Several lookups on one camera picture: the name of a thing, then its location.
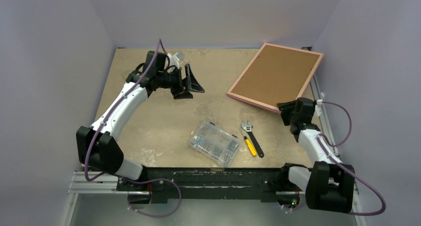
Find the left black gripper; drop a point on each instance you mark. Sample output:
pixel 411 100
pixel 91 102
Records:
pixel 179 89

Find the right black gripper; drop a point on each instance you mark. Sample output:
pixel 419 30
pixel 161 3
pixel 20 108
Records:
pixel 286 107

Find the pink picture frame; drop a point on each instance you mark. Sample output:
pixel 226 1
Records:
pixel 276 74

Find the yellow handled screwdriver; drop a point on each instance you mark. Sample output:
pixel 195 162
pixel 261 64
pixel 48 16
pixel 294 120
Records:
pixel 248 143

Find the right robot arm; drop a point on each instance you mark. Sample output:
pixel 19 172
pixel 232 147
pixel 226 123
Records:
pixel 327 186

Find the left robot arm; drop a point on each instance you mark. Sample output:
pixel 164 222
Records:
pixel 97 145

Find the clear screw organizer box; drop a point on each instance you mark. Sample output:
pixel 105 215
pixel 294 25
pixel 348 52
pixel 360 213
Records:
pixel 215 143

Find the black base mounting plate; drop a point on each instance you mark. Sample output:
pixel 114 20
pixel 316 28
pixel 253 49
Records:
pixel 157 185

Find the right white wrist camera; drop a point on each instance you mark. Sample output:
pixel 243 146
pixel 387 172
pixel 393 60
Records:
pixel 319 107

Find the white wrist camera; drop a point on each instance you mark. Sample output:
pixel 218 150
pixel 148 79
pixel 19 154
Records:
pixel 319 107
pixel 175 59

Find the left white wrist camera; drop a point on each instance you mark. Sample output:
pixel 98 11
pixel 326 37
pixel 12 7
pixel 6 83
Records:
pixel 175 59

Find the aluminium rail right side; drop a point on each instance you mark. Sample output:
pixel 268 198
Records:
pixel 313 91

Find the aluminium rail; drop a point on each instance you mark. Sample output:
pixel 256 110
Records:
pixel 313 91
pixel 103 184

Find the adjustable wrench black handle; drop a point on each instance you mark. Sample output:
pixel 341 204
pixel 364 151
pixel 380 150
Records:
pixel 247 126

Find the aluminium rail front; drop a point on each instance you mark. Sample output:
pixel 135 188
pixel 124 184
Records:
pixel 103 184

